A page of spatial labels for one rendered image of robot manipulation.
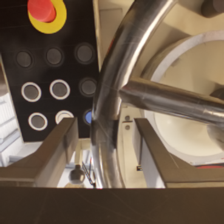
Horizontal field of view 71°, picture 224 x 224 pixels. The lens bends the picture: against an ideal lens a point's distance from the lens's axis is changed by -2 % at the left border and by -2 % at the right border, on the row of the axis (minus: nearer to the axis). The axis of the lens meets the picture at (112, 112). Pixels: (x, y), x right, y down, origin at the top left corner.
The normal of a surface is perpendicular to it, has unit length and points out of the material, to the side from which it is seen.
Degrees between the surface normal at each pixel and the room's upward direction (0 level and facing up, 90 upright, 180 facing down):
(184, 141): 69
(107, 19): 90
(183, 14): 90
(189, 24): 90
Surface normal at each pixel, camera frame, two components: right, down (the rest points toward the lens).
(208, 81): -0.07, 0.20
